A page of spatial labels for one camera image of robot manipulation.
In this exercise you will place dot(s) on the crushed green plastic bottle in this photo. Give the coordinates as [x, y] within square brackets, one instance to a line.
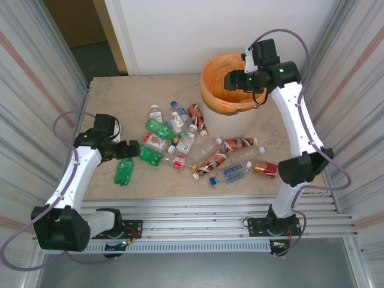
[150, 156]

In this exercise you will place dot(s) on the long green plastic bottle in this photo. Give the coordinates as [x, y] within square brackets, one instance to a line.
[123, 172]

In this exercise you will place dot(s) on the square bottle round red label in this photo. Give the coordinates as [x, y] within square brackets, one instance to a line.
[154, 140]

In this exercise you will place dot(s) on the green bottle with white label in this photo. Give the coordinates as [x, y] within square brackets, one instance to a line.
[156, 126]

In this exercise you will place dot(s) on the clear bottle red label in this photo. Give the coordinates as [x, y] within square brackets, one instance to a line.
[179, 162]

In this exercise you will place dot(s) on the clear bottle green white label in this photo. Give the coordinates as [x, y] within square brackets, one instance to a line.
[184, 144]

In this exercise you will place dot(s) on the clear bottle orange green label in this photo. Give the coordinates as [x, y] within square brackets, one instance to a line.
[177, 118]

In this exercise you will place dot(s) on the blue cap blue label bottle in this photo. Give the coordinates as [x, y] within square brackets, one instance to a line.
[181, 112]

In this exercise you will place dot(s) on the brown label bottle white cap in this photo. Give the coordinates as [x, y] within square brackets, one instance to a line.
[237, 144]

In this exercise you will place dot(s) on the large clear unlabelled bottle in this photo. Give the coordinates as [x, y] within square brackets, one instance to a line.
[207, 148]

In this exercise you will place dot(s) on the brown white swirl label bottle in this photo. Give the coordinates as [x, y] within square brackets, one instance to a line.
[213, 162]

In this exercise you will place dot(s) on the blue cap water bottle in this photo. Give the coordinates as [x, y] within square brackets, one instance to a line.
[231, 174]

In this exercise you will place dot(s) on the red gold label bottle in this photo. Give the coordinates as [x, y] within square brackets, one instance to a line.
[265, 169]

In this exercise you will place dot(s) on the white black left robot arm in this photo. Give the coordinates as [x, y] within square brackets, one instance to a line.
[84, 162]

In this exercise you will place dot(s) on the orange plastic bin liner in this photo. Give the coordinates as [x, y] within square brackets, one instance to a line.
[213, 75]

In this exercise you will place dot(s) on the brown wooden door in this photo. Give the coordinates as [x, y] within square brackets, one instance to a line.
[75, 21]

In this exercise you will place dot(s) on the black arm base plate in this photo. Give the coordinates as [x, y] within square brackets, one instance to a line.
[255, 228]
[135, 223]

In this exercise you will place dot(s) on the aluminium rail frame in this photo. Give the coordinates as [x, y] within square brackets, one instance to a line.
[195, 210]

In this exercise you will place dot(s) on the white door frame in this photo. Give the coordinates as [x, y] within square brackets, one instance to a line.
[120, 30]

